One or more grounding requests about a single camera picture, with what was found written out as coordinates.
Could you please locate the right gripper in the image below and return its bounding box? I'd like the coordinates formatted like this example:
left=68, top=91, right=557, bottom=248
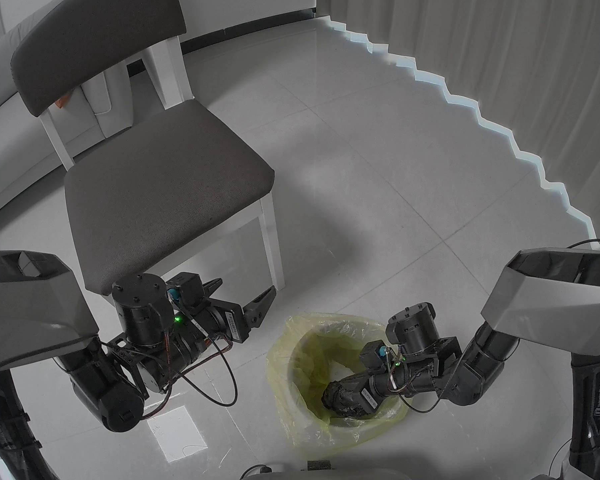
left=355, top=363, right=437, bottom=414

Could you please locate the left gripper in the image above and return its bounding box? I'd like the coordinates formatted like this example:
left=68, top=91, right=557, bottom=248
left=172, top=278, right=277, bottom=369

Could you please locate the black plastic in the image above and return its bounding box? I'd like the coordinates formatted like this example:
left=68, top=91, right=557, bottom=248
left=321, top=374, right=366, bottom=417

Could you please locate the yellow plastic bag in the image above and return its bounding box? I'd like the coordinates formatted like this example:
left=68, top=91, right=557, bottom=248
left=266, top=312, right=408, bottom=460

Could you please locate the white trash bin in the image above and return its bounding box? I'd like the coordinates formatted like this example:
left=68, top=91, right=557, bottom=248
left=286, top=320, right=406, bottom=421

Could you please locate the white chair grey seat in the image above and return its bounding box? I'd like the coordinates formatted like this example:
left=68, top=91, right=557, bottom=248
left=10, top=0, right=287, bottom=296

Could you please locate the white sofa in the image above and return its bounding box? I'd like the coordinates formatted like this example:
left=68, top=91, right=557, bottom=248
left=0, top=0, right=133, bottom=229

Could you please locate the white cushion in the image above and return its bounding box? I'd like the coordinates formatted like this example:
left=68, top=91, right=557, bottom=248
left=0, top=0, right=74, bottom=121

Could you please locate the white curtain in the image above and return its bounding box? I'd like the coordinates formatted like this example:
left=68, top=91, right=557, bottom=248
left=316, top=0, right=600, bottom=249

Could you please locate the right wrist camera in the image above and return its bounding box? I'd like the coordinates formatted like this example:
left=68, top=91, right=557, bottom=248
left=359, top=339, right=390, bottom=375

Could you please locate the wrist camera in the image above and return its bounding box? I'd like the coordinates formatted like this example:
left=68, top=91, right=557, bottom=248
left=166, top=272, right=204, bottom=315
left=359, top=339, right=390, bottom=375

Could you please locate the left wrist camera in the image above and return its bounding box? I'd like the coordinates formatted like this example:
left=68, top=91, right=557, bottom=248
left=166, top=272, right=204, bottom=315

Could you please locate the black cable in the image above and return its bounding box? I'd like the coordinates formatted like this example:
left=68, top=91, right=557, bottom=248
left=566, top=238, right=600, bottom=255
left=145, top=335, right=239, bottom=409

